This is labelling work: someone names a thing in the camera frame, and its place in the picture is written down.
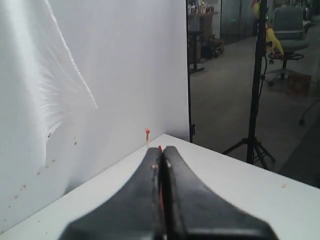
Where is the red ketchup squeeze bottle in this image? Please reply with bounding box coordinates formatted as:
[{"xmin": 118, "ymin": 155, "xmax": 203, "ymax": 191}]
[{"xmin": 144, "ymin": 128, "xmax": 163, "ymax": 153}]

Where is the brown cardboard box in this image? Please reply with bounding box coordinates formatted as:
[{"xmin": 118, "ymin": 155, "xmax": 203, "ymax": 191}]
[{"xmin": 286, "ymin": 74, "xmax": 312, "ymax": 97}]

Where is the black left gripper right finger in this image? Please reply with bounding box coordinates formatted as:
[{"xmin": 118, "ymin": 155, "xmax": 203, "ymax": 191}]
[{"xmin": 162, "ymin": 146, "xmax": 278, "ymax": 240}]

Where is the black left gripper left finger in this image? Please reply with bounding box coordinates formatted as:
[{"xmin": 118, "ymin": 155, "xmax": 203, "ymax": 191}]
[{"xmin": 60, "ymin": 147, "xmax": 164, "ymax": 240}]

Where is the yellow rubber chicken toy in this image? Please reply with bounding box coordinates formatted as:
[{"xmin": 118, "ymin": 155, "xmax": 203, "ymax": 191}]
[{"xmin": 252, "ymin": 0, "xmax": 285, "ymax": 60}]

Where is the white paper backdrop sheet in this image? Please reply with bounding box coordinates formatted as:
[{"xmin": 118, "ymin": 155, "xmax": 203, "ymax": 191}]
[{"xmin": 0, "ymin": 0, "xmax": 189, "ymax": 233}]

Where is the black backdrop stand pole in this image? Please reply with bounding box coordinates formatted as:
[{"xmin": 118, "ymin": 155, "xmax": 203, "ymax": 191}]
[{"xmin": 184, "ymin": 0, "xmax": 195, "ymax": 143}]

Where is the black tripod light stand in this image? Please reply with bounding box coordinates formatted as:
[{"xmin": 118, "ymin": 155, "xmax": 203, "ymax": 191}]
[{"xmin": 223, "ymin": 0, "xmax": 276, "ymax": 170}]

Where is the grey office chair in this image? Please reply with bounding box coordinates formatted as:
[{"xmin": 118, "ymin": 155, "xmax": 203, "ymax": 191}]
[{"xmin": 266, "ymin": 5, "xmax": 310, "ymax": 87}]

